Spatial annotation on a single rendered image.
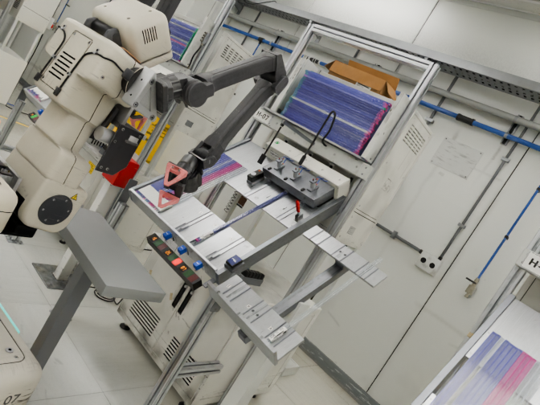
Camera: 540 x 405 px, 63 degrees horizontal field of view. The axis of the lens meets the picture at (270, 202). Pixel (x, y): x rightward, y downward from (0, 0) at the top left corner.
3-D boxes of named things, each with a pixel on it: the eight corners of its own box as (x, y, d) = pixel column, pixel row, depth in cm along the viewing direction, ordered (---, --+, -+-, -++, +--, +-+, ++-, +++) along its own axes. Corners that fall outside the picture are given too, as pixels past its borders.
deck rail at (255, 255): (219, 286, 166) (218, 275, 162) (216, 283, 167) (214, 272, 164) (345, 207, 203) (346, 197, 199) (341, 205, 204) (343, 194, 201)
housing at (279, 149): (335, 210, 203) (338, 186, 194) (265, 165, 232) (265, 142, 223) (347, 203, 207) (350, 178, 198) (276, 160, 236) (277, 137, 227)
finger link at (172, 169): (173, 202, 133) (186, 184, 141) (177, 185, 129) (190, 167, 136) (152, 191, 133) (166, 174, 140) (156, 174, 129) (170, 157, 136)
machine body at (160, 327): (182, 419, 195) (253, 302, 189) (110, 320, 236) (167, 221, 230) (263, 400, 247) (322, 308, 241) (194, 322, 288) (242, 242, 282)
